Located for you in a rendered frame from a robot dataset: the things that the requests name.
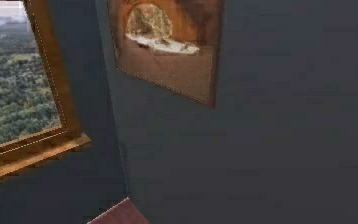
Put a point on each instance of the brown framed wall picture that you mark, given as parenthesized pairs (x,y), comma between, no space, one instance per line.
(173,60)

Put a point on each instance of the wooden framed window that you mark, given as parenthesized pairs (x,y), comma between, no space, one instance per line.
(55,73)

